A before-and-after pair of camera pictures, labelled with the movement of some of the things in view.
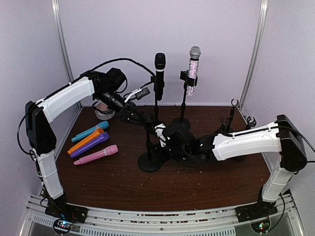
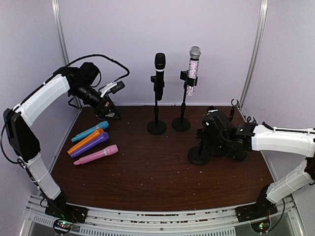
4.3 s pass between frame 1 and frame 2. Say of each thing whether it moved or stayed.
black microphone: stayed
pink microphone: stayed
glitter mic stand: stayed
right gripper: moved
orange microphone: stayed
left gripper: moved
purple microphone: stayed
